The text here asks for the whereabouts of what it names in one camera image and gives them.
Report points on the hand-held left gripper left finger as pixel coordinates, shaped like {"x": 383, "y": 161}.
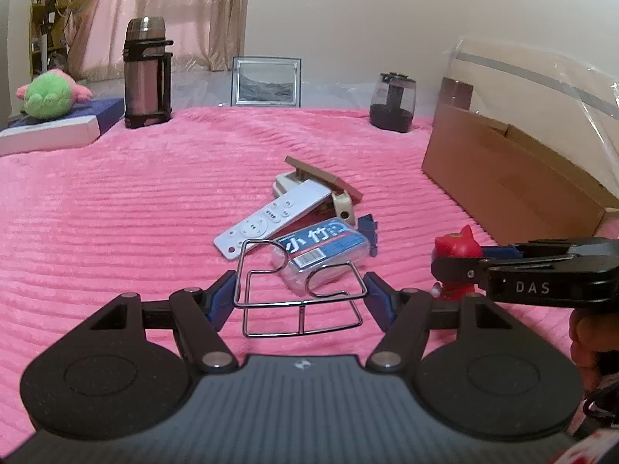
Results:
{"x": 222, "y": 299}

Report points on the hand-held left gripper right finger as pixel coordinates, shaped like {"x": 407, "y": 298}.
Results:
{"x": 379, "y": 299}

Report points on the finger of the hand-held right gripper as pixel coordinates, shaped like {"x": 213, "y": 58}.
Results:
{"x": 503, "y": 250}
{"x": 457, "y": 270}

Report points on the red cat figurine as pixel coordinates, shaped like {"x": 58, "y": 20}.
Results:
{"x": 454, "y": 246}

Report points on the blue plastic clip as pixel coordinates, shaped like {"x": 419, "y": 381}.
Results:
{"x": 367, "y": 232}

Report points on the clear box with blue label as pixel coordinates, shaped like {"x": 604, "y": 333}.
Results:
{"x": 324, "y": 246}

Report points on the white remote control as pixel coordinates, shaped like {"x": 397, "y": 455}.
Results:
{"x": 285, "y": 208}

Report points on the tan box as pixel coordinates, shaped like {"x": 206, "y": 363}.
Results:
{"x": 329, "y": 179}

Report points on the person's right hand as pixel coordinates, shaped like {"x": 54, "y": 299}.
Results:
{"x": 587, "y": 343}

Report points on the beige stapler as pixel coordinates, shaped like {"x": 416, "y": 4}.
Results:
{"x": 344, "y": 205}

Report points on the pink blanket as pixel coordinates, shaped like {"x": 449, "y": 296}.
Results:
{"x": 145, "y": 212}

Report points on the dark glass jar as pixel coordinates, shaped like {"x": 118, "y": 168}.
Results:
{"x": 392, "y": 111}

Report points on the red white cloth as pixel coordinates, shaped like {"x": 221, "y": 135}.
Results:
{"x": 590, "y": 447}

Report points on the large cardboard box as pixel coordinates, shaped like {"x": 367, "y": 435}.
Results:
{"x": 532, "y": 77}

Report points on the white and blue flat box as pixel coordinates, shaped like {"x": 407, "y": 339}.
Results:
{"x": 58, "y": 133}

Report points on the steel thermos flask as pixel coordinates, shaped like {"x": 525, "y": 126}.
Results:
{"x": 145, "y": 77}

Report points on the green pink plush toy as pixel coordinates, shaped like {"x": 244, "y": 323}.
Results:
{"x": 48, "y": 96}

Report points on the pink curtain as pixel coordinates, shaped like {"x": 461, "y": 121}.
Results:
{"x": 183, "y": 14}

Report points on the wooden bookshelf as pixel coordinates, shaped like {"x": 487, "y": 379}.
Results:
{"x": 43, "y": 5}

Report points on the sand picture frame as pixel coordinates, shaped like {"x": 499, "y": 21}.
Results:
{"x": 266, "y": 82}

